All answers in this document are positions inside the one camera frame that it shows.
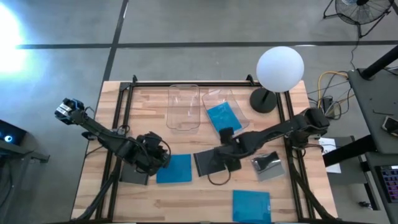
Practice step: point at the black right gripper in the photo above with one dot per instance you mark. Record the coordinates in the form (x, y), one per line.
(231, 152)

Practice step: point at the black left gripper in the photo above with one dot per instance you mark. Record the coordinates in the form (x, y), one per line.
(150, 160)

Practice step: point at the blue jewel case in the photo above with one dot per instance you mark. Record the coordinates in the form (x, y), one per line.
(251, 207)
(174, 168)
(224, 116)

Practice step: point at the clear plastic bin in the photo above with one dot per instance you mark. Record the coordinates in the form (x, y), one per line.
(183, 109)
(217, 96)

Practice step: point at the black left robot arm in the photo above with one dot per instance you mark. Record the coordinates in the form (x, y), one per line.
(99, 133)

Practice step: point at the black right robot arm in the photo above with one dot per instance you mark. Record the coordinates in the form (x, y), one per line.
(280, 130)

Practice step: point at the white globe lamp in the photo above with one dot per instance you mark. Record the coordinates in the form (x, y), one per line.
(280, 69)

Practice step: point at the white paper sheet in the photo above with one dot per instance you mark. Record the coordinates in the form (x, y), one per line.
(331, 155)

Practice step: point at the black power strip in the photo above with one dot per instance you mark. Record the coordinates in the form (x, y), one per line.
(328, 105)

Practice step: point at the black desk beam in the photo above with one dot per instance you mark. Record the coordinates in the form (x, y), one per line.
(348, 151)

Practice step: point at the grey metal stand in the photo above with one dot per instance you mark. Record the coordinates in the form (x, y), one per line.
(28, 154)

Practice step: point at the black box with blue light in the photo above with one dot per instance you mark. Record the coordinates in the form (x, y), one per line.
(9, 135)

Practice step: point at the grey side table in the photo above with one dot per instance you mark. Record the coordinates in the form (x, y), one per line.
(373, 109)

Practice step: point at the dark grey desk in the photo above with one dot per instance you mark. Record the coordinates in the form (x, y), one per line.
(373, 199)

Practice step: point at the keyboard with lit keys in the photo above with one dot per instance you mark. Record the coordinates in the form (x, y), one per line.
(388, 183)

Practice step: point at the smartphone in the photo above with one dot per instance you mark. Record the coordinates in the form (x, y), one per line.
(391, 125)

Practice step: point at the black pole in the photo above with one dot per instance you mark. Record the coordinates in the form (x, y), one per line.
(381, 63)

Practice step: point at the black floor fan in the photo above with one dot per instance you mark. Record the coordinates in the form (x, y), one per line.
(362, 12)

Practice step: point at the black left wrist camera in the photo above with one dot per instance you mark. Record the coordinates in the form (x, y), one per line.
(153, 139)

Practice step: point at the black clamp bracket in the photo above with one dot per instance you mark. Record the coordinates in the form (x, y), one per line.
(88, 135)

